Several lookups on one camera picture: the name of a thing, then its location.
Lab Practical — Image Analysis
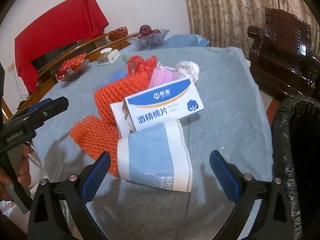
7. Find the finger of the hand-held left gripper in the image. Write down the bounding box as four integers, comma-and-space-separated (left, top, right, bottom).
15, 96, 69, 130
26, 99, 54, 114

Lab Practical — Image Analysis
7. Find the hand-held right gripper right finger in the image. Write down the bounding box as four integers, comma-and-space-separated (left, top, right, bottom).
209, 150, 294, 240

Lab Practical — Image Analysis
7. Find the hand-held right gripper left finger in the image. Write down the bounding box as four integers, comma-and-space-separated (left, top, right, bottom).
27, 152, 112, 240

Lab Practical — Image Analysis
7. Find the small orange foam net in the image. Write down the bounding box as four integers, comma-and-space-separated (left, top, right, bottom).
70, 115, 121, 178

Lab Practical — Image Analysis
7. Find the blue and white paper cup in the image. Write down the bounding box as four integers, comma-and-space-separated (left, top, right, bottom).
117, 117, 193, 193

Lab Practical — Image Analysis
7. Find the large orange foam net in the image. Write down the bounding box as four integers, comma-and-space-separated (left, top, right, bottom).
94, 74, 150, 128

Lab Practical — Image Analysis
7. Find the trash bin with black bag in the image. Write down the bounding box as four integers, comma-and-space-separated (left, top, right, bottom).
271, 94, 320, 240

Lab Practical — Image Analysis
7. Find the blue plastic bag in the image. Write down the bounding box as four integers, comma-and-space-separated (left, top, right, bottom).
101, 70, 128, 87

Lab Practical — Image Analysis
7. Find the white and blue carton box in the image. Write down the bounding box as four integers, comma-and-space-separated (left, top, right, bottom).
110, 78, 205, 138

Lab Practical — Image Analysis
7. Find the orange mesh bag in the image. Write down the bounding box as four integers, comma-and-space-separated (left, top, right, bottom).
127, 56, 158, 80

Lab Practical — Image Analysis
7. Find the pink plastic bag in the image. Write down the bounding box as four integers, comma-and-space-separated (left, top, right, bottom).
148, 66, 180, 90

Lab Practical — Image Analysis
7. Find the person's left hand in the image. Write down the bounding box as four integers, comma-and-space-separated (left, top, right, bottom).
0, 142, 32, 202

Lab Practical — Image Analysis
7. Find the red patterned packet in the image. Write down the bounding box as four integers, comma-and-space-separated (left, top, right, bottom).
56, 54, 85, 77

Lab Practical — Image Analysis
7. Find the black television screen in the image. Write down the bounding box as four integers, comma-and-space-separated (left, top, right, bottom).
30, 39, 87, 74

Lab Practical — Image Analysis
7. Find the red cloth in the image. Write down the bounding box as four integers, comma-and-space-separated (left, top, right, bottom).
14, 0, 110, 94

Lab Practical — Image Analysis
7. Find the white tissue box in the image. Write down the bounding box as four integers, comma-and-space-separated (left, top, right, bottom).
97, 48, 120, 65

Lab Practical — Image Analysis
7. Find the wooden cabinet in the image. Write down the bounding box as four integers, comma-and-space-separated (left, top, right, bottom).
1, 31, 140, 120

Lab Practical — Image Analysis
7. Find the glass fruit bowl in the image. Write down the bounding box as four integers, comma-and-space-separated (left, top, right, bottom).
127, 29, 170, 50

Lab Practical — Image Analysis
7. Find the white crumpled plastic bag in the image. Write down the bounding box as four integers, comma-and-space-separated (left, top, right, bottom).
175, 60, 200, 83

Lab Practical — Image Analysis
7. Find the dark wooden armchair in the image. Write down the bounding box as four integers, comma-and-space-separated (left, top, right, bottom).
247, 7, 320, 98

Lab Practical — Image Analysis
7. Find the beige patterned curtain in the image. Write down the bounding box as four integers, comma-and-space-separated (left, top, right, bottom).
182, 0, 318, 53

